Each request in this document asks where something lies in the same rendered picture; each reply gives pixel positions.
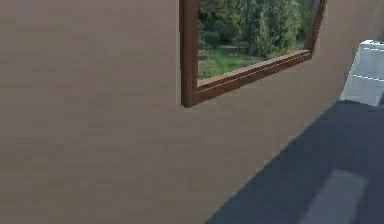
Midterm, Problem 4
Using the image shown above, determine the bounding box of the brown framed window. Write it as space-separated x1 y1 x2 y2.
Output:
178 0 328 109

